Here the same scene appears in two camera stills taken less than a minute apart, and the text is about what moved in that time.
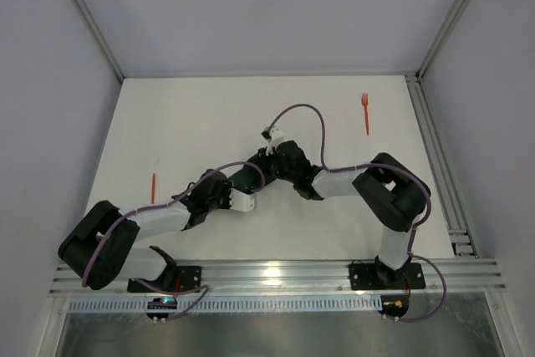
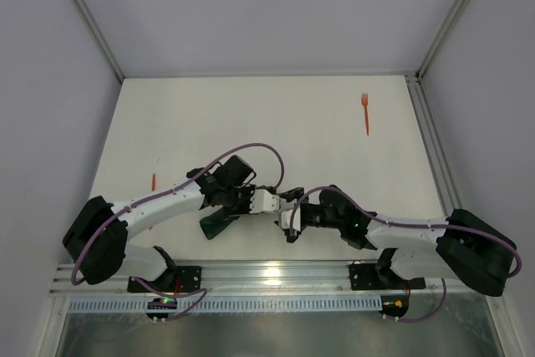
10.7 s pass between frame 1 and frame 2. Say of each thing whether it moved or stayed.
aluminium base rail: stayed
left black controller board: stayed
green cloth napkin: moved
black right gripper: moved
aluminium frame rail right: stayed
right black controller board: stayed
